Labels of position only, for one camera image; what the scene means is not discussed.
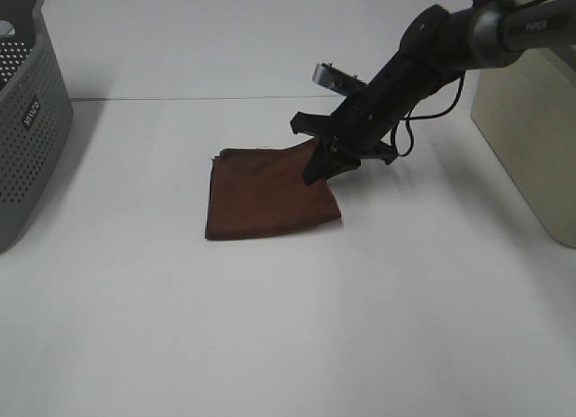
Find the brown towel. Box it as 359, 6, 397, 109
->
204, 140, 341, 241

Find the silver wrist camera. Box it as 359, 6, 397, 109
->
312, 63, 366, 96

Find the black cable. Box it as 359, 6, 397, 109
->
390, 69, 466, 159

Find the grey perforated plastic basket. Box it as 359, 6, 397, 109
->
1, 0, 73, 250

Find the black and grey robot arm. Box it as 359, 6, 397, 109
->
290, 0, 575, 185

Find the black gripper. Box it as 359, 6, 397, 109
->
290, 52, 442, 186

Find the beige plastic storage bin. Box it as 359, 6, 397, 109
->
472, 46, 575, 247

